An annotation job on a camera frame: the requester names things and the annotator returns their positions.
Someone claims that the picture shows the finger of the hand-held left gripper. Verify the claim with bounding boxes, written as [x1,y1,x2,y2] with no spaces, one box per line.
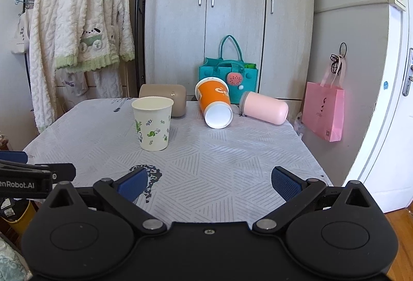
[0,151,29,166]
[0,162,77,182]

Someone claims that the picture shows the watermelon felt charm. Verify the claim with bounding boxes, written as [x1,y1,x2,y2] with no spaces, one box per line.
[226,72,246,90]

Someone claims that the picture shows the grey wooden wardrobe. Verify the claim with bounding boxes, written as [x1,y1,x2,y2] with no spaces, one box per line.
[144,0,315,102]

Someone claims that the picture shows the black clothes rack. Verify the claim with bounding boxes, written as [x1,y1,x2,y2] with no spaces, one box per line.
[26,0,147,97]

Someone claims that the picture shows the pink plastic cup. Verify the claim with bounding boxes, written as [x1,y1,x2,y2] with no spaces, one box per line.
[239,91,289,125]

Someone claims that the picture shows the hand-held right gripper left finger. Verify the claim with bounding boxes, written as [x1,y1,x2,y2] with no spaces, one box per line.
[42,166,168,235]

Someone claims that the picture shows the white plastic bag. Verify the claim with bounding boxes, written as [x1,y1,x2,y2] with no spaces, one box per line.
[293,111,306,140]

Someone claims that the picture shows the black hair ties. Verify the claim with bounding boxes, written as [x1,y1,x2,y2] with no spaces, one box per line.
[330,42,348,75]

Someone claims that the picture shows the silver door handle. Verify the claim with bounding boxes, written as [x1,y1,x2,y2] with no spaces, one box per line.
[401,48,413,97]

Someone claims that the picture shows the white paper cup green print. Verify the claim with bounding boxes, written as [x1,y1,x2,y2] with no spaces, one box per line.
[131,96,175,152]

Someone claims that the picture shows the orange paper cup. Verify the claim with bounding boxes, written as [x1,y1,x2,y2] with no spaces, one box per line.
[195,77,233,129]

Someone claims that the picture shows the teal felt handbag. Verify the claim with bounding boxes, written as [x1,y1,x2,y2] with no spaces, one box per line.
[199,35,259,105]

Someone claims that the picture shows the pink paper bag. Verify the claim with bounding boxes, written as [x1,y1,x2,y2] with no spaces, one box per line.
[301,59,345,143]

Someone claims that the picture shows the white door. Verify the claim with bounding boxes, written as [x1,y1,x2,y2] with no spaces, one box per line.
[341,0,413,214]

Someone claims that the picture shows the long white fluffy robe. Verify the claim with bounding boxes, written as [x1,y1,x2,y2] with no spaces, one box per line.
[28,0,125,135]

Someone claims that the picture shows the yellow bin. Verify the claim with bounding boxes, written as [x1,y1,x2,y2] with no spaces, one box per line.
[0,199,37,237]

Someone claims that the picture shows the white canvas tote bag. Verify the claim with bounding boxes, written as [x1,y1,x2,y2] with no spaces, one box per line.
[11,8,33,56]

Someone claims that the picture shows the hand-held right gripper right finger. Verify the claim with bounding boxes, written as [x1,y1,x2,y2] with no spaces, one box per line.
[252,166,379,235]

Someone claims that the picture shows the beige plastic cup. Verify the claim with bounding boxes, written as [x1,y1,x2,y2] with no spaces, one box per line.
[139,84,188,118]

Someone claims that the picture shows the white patterned tablecloth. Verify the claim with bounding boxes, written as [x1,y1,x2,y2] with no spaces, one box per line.
[22,96,333,227]

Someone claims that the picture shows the white garment purple print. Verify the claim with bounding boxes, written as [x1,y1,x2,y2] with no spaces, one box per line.
[55,69,89,97]

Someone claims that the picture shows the white fluffy jacket green trim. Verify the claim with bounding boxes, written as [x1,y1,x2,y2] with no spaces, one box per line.
[54,0,136,72]

